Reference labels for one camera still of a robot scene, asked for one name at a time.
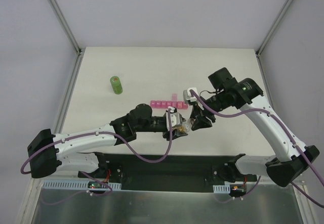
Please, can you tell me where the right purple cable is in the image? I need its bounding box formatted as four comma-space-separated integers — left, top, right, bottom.
189, 89, 324, 208

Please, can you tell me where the clear pill bottle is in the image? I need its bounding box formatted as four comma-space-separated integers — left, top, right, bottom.
176, 119, 194, 133

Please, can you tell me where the left white cable duct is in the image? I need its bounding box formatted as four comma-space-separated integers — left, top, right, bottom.
43, 180, 109, 191

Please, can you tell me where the right white cable duct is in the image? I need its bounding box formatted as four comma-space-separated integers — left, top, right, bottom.
213, 184, 231, 194

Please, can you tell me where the pink weekly pill organizer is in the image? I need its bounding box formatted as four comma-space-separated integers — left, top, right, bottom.
149, 94, 189, 110

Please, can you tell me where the right aluminium frame post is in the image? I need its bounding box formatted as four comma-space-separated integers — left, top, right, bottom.
256, 0, 295, 58

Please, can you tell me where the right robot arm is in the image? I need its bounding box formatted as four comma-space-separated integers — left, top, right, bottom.
183, 68, 319, 187

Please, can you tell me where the aluminium frame post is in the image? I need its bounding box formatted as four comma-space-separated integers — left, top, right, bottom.
48, 0, 82, 56
256, 0, 295, 58

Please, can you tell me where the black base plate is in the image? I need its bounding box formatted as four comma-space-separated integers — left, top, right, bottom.
77, 154, 262, 192

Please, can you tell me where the left aluminium frame post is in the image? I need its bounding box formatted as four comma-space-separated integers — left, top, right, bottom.
48, 0, 82, 56

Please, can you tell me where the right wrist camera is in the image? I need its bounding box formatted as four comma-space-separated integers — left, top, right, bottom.
183, 87, 197, 105

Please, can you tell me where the green cylindrical bottle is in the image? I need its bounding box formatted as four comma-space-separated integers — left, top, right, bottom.
110, 76, 123, 95

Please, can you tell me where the white cable duct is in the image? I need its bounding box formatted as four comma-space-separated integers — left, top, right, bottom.
213, 184, 231, 194
43, 180, 109, 191

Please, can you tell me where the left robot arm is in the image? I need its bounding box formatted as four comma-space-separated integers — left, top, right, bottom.
23, 104, 191, 178

